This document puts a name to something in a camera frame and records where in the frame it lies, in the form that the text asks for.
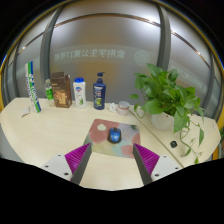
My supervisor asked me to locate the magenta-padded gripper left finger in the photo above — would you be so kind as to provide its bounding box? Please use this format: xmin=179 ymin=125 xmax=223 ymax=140
xmin=40 ymin=142 xmax=93 ymax=185

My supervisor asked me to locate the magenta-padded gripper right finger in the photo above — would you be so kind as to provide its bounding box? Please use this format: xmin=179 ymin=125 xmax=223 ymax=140
xmin=132 ymin=143 xmax=183 ymax=186

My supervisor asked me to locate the blue and black computer mouse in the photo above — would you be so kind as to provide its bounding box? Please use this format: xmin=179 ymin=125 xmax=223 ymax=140
xmin=107 ymin=126 xmax=122 ymax=145

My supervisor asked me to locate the pastel floral mouse pad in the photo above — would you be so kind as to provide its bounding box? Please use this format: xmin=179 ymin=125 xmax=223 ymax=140
xmin=82 ymin=118 xmax=142 ymax=159

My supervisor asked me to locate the small white packet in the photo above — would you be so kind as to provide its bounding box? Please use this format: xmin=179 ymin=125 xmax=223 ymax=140
xmin=21 ymin=106 xmax=32 ymax=118

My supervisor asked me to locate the green plant in white pot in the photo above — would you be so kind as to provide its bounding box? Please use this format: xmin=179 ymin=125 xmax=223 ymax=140
xmin=129 ymin=63 xmax=206 ymax=165

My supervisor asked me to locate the small jar with white lid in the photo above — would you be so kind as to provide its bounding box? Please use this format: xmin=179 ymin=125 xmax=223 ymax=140
xmin=116 ymin=100 xmax=131 ymax=117

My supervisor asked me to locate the clear bottle with green label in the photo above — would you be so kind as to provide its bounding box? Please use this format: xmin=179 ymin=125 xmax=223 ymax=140
xmin=44 ymin=78 xmax=55 ymax=108

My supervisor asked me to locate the white bottle with blue cap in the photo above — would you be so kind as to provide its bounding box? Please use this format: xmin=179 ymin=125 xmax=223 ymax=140
xmin=73 ymin=77 xmax=87 ymax=109

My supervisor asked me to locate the brown cracker carton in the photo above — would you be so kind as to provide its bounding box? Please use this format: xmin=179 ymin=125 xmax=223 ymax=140
xmin=50 ymin=71 xmax=73 ymax=109

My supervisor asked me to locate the crumpled white tissue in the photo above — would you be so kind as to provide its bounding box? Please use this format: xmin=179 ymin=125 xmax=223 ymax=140
xmin=105 ymin=102 xmax=119 ymax=113

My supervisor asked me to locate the dark blue pump bottle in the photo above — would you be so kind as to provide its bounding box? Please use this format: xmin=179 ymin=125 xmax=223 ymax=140
xmin=92 ymin=71 xmax=107 ymax=111

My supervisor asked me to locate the white green blue tube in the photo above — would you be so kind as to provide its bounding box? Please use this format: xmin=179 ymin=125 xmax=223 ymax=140
xmin=24 ymin=60 xmax=43 ymax=114

